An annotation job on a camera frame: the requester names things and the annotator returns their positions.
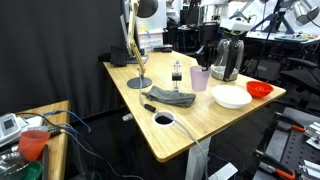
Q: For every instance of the white electronic device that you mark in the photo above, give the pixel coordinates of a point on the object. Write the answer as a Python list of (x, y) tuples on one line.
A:
[(11, 128)]

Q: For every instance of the translucent pink plastic cup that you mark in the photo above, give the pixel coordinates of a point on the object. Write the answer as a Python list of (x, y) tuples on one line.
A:
[(199, 78)]

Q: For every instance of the black computer monitor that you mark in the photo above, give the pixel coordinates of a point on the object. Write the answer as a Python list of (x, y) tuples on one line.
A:
[(128, 24)]

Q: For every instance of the green bowl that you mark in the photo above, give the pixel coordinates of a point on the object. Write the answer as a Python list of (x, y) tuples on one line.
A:
[(32, 171)]

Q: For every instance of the white table leg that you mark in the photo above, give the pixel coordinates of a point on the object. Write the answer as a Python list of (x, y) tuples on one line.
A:
[(197, 164)]

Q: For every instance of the grey folded cloth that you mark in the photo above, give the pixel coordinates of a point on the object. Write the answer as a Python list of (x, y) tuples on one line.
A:
[(170, 97)]

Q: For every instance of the white ceramic bowl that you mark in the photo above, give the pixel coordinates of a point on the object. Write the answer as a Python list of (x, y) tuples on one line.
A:
[(231, 97)]

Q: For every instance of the clear pepper grinder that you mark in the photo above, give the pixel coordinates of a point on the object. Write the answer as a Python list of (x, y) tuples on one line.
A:
[(176, 75)]

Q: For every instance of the glass electric kettle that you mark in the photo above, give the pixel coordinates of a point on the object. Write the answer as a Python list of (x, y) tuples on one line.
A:
[(229, 57)]

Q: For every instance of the red bowl with rice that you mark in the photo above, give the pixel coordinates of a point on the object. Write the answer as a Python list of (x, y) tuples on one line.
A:
[(259, 89)]

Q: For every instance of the orange plastic cup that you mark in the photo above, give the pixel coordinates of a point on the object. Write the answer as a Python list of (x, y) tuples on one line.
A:
[(31, 143)]

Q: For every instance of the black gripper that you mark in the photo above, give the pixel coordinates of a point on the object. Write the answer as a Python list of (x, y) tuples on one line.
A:
[(208, 35)]

